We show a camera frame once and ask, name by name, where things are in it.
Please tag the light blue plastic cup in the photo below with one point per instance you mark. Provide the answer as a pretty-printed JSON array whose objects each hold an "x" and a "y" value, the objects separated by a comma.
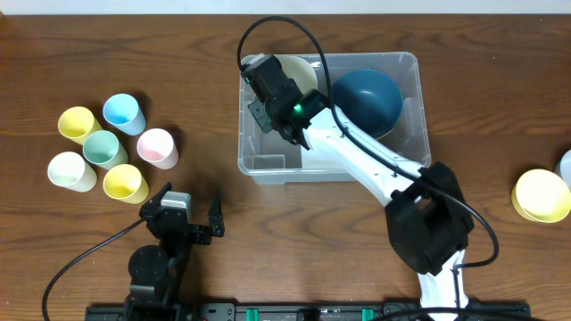
[{"x": 123, "y": 112}]

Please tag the yellow small bowl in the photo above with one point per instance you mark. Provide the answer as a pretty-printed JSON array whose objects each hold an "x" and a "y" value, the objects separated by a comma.
[{"x": 541, "y": 196}]

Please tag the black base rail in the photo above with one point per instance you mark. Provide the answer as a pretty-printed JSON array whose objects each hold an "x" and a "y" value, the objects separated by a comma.
[{"x": 231, "y": 312}]

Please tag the grey small bowl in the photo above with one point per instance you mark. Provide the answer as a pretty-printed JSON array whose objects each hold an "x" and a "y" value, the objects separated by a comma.
[{"x": 563, "y": 168}]

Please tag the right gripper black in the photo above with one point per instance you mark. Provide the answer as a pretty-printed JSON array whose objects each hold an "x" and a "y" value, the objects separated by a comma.
[{"x": 261, "y": 72}]

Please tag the white small bowl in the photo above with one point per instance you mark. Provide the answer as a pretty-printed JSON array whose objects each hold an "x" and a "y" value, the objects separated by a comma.
[{"x": 301, "y": 72}]

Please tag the pink plastic cup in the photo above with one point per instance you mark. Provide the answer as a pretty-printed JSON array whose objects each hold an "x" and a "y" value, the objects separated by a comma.
[{"x": 157, "y": 147}]

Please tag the yellow plastic cup upper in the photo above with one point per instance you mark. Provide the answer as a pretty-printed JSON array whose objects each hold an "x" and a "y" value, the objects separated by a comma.
[{"x": 78, "y": 124}]

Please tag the green plastic cup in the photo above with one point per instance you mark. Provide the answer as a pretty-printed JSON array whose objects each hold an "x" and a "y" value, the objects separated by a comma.
[{"x": 104, "y": 149}]

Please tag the yellow plastic cup lower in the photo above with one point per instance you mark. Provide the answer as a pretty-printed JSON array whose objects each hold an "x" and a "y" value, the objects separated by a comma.
[{"x": 125, "y": 183}]

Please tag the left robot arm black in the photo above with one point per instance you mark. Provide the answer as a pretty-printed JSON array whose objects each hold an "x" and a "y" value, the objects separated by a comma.
[{"x": 157, "y": 271}]

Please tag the clear plastic storage bin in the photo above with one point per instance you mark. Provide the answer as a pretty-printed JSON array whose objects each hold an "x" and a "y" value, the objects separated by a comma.
[{"x": 270, "y": 160}]

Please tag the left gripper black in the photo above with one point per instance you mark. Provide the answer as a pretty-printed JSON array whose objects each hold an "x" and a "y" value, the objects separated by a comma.
[{"x": 188, "y": 230}]

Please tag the yellow plastic cup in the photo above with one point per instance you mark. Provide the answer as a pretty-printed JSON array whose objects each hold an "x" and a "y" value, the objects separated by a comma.
[
  {"x": 125, "y": 183},
  {"x": 78, "y": 124}
]

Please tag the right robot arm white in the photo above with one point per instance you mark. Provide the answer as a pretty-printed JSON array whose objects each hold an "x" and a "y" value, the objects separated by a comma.
[{"x": 427, "y": 220}]

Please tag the white plastic cup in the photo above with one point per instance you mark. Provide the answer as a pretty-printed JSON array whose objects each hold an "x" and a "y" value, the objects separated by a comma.
[{"x": 69, "y": 170}]

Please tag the dark blue bowl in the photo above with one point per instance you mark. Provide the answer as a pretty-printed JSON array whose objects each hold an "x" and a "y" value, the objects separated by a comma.
[{"x": 370, "y": 99}]

